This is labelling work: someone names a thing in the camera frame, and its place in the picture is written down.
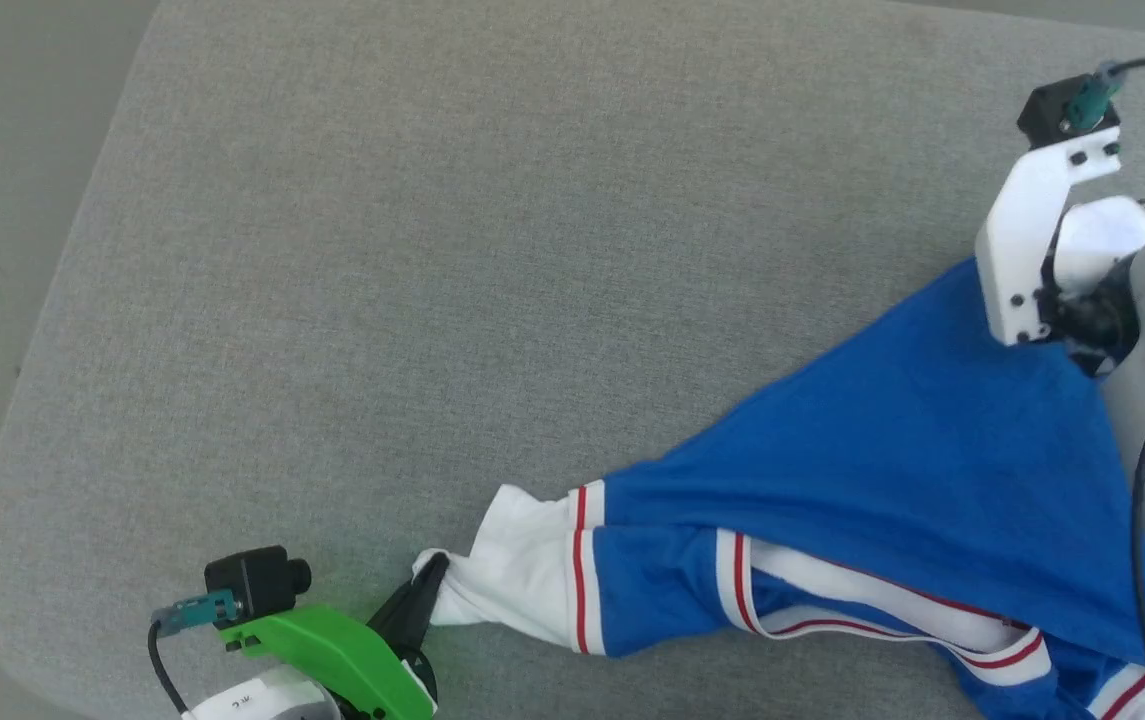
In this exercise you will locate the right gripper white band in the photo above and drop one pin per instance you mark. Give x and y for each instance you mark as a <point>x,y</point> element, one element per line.
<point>1017,250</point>

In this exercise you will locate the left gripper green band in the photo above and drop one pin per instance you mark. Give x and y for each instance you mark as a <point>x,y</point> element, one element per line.
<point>332,655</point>

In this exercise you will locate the blue garment with white-red trim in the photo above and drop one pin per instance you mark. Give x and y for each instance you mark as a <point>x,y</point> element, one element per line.
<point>932,450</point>

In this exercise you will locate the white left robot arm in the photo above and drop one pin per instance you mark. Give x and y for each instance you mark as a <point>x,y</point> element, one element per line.
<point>262,700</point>

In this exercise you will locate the grey fabric sofa cushion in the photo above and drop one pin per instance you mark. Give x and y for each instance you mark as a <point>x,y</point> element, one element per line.
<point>432,300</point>

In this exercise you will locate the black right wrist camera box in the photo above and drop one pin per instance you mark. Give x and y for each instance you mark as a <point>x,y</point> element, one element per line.
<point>1057,110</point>

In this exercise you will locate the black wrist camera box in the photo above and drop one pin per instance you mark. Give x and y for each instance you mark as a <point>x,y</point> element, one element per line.
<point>252,580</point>
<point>1057,110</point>

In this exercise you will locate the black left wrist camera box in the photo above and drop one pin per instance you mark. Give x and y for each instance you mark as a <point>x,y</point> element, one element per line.
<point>252,580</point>

